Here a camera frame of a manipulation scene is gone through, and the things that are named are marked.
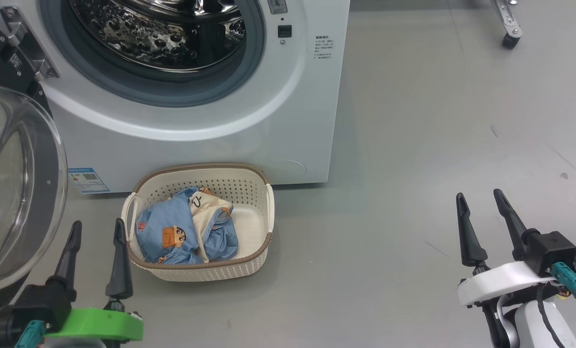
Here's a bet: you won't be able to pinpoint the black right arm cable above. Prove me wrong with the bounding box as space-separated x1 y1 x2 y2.
537 285 566 348

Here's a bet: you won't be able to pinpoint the blue cartoon print pants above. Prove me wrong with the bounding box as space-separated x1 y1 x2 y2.
206 213 239 261

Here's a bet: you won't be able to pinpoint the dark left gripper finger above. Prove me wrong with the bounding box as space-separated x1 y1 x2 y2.
106 218 133 300
51 221 83 295

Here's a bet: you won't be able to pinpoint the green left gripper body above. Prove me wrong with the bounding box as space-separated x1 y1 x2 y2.
45 300 144 341

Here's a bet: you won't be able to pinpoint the blue energy label sticker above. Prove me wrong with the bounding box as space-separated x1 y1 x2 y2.
68 167 110 194

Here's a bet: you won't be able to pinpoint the steel washer drum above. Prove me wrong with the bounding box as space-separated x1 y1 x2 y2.
70 0 247 73

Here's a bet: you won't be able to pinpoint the black glass washer door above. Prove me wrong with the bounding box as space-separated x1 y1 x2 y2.
0 6 69 334

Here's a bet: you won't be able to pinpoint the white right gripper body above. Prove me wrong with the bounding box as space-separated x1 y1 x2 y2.
457 261 558 348

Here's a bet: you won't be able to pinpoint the cream perforated laundry basket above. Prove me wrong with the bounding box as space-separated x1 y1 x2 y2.
121 163 275 282

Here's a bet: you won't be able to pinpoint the teal plug right camera cable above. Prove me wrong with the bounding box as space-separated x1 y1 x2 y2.
551 262 576 310

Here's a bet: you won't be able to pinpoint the teal plug camera cable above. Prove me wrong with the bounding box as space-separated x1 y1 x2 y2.
551 262 576 310
15 320 47 348

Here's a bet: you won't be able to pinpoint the metal leg with caster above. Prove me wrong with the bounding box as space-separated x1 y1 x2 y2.
491 0 523 49

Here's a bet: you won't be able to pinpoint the blue cream cartoon shirt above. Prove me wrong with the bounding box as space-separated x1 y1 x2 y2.
135 187 234 265

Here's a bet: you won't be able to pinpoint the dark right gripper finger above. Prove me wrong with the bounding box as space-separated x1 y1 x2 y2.
493 189 530 261
456 193 488 267

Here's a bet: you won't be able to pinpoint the white front-load washing machine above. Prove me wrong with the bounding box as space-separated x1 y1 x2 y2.
0 0 351 195

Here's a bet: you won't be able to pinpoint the teal plug left camera cable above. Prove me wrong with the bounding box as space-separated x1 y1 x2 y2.
15 320 47 348

